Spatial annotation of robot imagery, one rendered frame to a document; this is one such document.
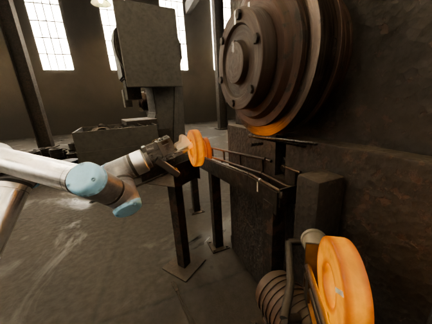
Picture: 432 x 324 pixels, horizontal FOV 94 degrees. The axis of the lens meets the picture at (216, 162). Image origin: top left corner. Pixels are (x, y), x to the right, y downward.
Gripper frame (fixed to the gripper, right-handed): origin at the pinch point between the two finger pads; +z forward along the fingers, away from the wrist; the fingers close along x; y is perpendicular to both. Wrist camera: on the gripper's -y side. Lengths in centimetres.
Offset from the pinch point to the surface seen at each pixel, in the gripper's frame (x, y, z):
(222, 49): -9.2, 28.9, 19.3
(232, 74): -17.7, 20.5, 16.0
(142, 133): 217, -16, -20
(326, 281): -60, -16, 1
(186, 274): 19, -78, -31
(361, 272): -66, -8, 2
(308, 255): -55, -16, 3
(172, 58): 245, 63, 64
